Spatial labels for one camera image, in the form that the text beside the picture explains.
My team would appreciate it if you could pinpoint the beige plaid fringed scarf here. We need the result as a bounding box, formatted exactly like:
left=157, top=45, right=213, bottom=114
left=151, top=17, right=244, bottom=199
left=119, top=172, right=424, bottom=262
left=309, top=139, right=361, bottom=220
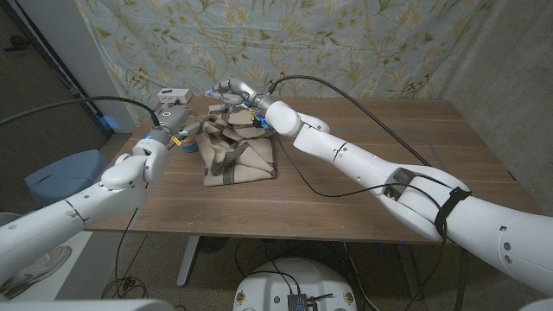
left=196, top=103, right=277, bottom=187

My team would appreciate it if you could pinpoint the white robot torso base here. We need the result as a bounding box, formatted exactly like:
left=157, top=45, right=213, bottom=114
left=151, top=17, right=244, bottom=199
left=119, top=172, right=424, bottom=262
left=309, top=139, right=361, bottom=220
left=232, top=257, right=359, bottom=311

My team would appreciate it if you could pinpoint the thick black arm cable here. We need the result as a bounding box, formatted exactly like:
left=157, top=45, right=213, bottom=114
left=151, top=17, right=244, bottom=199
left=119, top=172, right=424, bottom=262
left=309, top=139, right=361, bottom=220
left=266, top=74, right=433, bottom=168
left=0, top=95, right=162, bottom=129

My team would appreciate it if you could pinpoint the black coiled floor cable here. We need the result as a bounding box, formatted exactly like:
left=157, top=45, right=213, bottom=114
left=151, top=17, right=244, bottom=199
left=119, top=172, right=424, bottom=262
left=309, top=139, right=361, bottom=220
left=101, top=276, right=148, bottom=300

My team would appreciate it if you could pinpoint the white power strip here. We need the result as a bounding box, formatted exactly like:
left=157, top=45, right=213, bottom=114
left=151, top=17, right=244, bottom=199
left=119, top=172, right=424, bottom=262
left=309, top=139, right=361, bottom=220
left=156, top=88, right=194, bottom=105

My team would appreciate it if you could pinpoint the thin black right arm wire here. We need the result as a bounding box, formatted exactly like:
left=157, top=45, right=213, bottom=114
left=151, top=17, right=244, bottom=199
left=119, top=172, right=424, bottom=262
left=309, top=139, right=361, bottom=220
left=275, top=136, right=448, bottom=243

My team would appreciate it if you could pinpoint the colourful stacked ring toy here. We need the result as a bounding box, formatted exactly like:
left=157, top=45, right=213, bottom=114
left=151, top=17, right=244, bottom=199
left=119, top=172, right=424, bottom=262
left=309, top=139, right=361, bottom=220
left=179, top=134, right=200, bottom=154

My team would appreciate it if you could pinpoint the thin black arm wire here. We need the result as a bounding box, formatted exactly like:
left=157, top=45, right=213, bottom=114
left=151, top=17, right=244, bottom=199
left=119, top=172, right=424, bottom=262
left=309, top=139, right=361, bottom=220
left=114, top=206, right=139, bottom=299
left=275, top=136, right=448, bottom=243

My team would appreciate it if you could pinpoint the blue padded stool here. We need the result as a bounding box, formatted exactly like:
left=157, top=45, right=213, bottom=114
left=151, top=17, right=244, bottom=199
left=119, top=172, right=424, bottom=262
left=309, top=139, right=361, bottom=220
left=24, top=149, right=110, bottom=208

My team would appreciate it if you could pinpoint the floral printed backdrop cloth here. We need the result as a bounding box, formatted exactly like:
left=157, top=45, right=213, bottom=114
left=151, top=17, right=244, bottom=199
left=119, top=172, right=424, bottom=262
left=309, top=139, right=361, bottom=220
left=75, top=0, right=496, bottom=126

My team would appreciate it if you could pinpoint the white table leg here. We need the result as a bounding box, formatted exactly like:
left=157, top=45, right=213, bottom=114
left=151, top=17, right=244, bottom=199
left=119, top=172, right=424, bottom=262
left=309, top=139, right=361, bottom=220
left=176, top=235, right=202, bottom=289

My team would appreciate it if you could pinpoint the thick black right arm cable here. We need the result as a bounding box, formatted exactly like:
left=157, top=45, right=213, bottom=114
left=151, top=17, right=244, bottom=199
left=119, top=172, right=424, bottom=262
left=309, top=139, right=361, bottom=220
left=266, top=74, right=433, bottom=168

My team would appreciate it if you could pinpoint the thin black left arm wire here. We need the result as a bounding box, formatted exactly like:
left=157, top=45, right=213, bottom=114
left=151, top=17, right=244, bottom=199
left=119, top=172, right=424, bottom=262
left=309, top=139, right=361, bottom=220
left=114, top=206, right=139, bottom=299

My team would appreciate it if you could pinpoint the black round floor fan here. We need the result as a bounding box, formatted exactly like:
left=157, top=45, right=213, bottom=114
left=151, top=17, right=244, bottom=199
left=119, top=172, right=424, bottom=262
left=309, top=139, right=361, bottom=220
left=197, top=236, right=228, bottom=255

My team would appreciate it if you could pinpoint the grey white sneaker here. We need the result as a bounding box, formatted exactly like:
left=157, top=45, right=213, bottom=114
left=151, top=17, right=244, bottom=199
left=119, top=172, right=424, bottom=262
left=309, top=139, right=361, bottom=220
left=0, top=245, right=73, bottom=299

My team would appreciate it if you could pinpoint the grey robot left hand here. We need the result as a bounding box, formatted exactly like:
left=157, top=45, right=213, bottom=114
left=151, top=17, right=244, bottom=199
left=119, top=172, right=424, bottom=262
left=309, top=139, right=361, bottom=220
left=149, top=105, right=203, bottom=147

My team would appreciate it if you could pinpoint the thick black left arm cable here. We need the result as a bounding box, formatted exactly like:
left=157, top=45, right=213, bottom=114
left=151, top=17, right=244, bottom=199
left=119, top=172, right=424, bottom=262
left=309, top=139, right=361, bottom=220
left=0, top=95, right=162, bottom=129

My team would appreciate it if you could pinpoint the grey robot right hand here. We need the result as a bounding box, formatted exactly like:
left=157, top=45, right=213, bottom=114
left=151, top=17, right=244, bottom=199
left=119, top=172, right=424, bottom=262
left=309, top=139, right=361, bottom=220
left=205, top=77, right=276, bottom=112

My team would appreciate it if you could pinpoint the grey table leg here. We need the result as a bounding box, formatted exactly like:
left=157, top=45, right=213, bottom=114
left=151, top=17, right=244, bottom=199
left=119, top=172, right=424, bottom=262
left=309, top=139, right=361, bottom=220
left=395, top=244, right=423, bottom=301

